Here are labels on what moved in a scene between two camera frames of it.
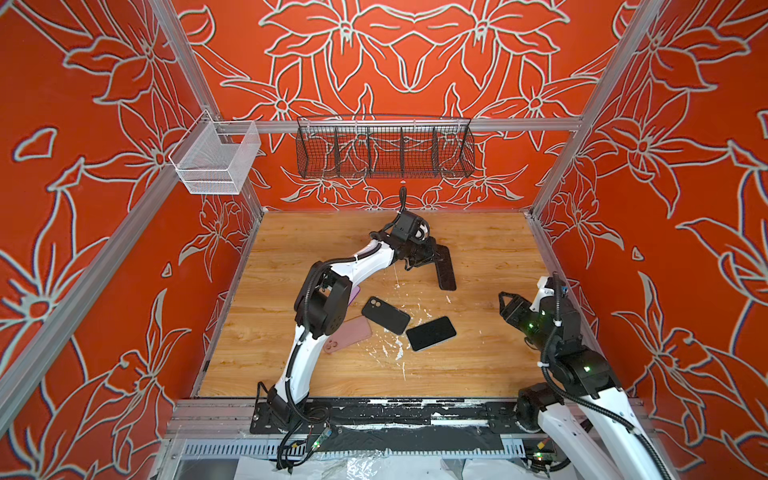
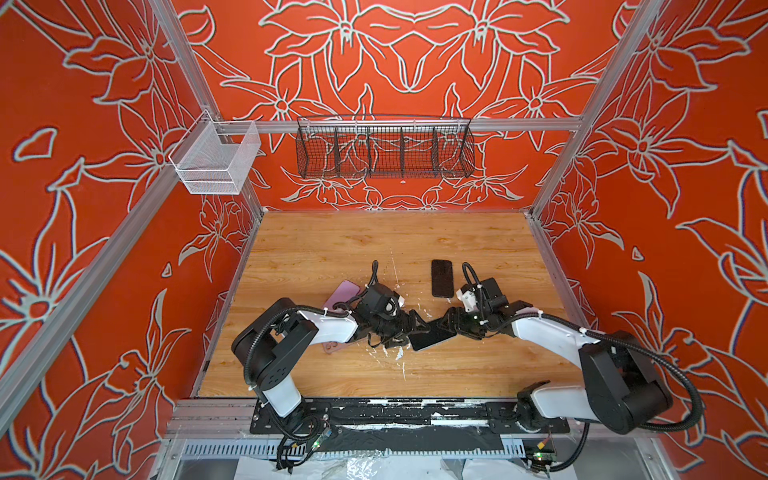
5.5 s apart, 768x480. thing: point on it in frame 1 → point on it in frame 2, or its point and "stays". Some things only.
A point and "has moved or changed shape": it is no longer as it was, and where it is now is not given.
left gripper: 429,250 → 401,331
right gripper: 515,309 → 459,326
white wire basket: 215,157 stays
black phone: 430,333 stays
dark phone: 444,268 has moved or changed shape
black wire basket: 384,147 stays
